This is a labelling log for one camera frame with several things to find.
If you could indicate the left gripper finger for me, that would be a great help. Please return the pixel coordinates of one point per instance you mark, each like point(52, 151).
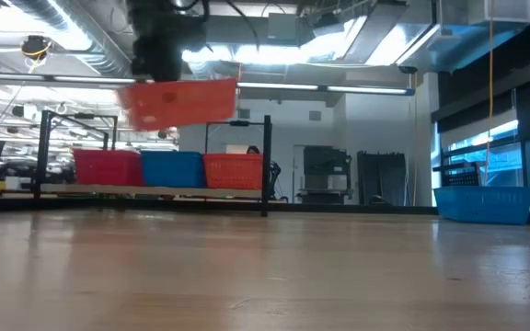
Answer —
point(169, 69)
point(145, 66)

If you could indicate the orange slotted plastic basket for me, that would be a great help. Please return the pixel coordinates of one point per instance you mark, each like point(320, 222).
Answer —
point(233, 172)
point(191, 103)

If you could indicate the red slotted plastic basket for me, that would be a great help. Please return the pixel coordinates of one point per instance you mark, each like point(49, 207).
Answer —
point(108, 167)

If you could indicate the blue slotted plastic basket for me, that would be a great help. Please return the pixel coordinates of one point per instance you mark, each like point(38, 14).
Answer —
point(483, 204)
point(173, 170)

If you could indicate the person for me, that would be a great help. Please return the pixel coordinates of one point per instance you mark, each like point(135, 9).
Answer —
point(253, 150)

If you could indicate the grey ceiling box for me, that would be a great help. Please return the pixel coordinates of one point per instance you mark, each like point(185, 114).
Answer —
point(283, 25)

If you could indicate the long ceiling light bar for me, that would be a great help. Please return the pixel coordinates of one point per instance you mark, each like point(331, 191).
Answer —
point(292, 86)

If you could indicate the black office chair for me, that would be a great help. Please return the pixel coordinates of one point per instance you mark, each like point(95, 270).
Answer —
point(275, 174)

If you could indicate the black equipment cabinet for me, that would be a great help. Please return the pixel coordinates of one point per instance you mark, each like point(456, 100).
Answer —
point(325, 161)

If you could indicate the black curtain panel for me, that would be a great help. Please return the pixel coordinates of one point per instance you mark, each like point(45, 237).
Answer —
point(380, 179)

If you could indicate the black dome object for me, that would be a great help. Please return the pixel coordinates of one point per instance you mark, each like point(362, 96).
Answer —
point(377, 200)

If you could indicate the black perforated desk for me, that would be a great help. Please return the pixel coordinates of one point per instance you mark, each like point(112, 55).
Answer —
point(463, 179)

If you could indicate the spiral silver air duct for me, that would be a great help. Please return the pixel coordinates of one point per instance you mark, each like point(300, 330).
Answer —
point(108, 46)

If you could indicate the grey wall vent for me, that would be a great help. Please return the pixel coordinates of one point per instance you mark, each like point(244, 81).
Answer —
point(245, 113)
point(315, 115)

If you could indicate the black background station frame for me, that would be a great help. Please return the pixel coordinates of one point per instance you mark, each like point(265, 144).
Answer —
point(239, 123)

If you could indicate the black frame wooden shelf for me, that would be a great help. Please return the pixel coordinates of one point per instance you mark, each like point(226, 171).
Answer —
point(266, 161)

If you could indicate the black aluminium table frame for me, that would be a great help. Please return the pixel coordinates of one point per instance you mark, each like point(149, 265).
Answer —
point(338, 208)

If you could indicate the ceiling security camera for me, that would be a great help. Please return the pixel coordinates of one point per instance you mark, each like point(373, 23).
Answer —
point(407, 70)

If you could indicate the large silver ventilation duct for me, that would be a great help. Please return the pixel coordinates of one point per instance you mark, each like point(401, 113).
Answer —
point(499, 11)

